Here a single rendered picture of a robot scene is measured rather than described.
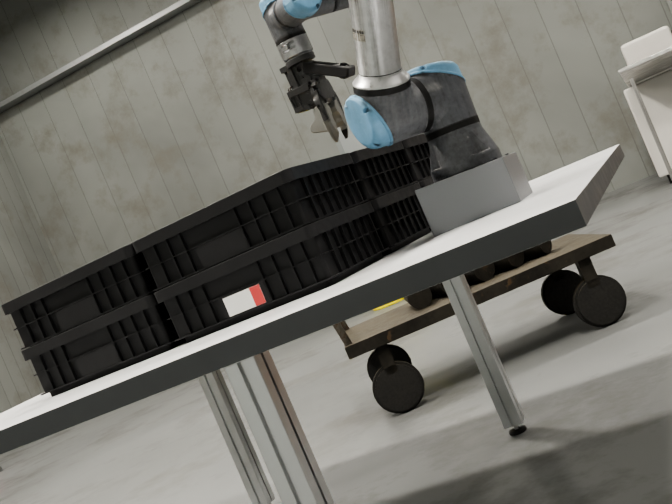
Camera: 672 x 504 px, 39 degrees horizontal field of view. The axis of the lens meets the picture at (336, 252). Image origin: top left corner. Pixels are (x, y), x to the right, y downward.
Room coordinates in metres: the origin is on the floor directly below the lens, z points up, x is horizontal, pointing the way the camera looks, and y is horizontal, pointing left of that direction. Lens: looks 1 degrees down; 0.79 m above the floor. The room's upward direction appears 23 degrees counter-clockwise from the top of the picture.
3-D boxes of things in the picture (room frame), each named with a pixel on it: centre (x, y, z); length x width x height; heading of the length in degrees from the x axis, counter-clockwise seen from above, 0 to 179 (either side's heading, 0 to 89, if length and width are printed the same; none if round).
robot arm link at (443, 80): (1.99, -0.32, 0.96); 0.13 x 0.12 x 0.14; 114
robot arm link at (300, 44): (2.20, -0.10, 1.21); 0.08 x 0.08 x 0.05
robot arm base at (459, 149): (1.99, -0.32, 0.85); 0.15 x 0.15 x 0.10
